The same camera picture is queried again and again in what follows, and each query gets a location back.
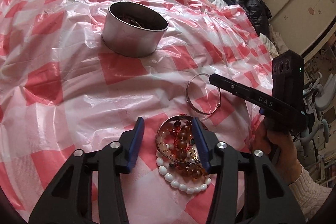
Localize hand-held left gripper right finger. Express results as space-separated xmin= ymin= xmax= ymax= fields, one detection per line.
xmin=192 ymin=117 xmax=306 ymax=224

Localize red knotted cord bracelet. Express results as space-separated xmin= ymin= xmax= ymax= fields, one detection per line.
xmin=170 ymin=124 xmax=195 ymax=151

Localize tree print wardrobe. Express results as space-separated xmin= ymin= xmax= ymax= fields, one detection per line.
xmin=240 ymin=0 xmax=336 ymax=57

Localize pale pink bead bracelet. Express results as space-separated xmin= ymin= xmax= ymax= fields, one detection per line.
xmin=157 ymin=130 xmax=179 ymax=159

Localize amber bead bracelet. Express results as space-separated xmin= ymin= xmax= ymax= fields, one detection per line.
xmin=172 ymin=120 xmax=208 ymax=183

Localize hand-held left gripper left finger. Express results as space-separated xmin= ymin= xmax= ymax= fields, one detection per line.
xmin=28 ymin=117 xmax=145 ymax=224

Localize person's right hand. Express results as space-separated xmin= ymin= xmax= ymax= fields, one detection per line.
xmin=252 ymin=122 xmax=303 ymax=186

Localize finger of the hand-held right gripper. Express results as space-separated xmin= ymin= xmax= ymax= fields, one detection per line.
xmin=209 ymin=73 xmax=254 ymax=99

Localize grey swivel chair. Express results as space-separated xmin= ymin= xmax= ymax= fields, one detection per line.
xmin=302 ymin=73 xmax=336 ymax=141

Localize wide silver bangle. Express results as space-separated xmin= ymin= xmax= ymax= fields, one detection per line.
xmin=156 ymin=115 xmax=206 ymax=164

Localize thin silver bangle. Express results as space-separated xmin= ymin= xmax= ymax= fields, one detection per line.
xmin=186 ymin=73 xmax=222 ymax=115

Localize black bag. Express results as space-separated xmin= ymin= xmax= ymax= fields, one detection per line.
xmin=223 ymin=0 xmax=272 ymax=39

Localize person's right forearm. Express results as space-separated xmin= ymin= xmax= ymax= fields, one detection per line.
xmin=287 ymin=164 xmax=333 ymax=223

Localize white bead bracelet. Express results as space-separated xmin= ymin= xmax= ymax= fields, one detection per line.
xmin=156 ymin=149 xmax=212 ymax=194

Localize thin gold bangles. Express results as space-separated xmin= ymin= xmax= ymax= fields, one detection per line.
xmin=130 ymin=18 xmax=151 ymax=30

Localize red checkered plastic sheet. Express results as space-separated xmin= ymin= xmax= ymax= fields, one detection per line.
xmin=0 ymin=0 xmax=279 ymax=224

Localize round metal tin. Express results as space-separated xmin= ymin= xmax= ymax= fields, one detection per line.
xmin=101 ymin=2 xmax=169 ymax=58

